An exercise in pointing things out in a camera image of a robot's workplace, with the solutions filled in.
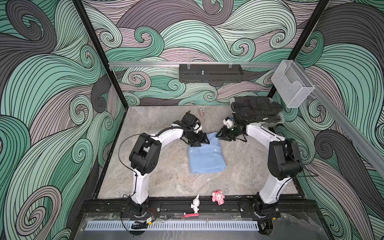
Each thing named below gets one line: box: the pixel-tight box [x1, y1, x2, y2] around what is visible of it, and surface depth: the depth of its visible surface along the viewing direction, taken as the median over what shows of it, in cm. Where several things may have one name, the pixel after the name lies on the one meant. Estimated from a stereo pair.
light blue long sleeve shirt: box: [188, 132, 227, 174], surface depth 91 cm
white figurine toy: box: [190, 193, 200, 214], surface depth 74 cm
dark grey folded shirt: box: [233, 96, 283, 124], surface depth 113 cm
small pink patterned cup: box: [199, 108, 205, 118], surface depth 113 cm
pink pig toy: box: [212, 189, 225, 206], surface depth 76 cm
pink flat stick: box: [183, 213, 199, 218], surface depth 70 cm
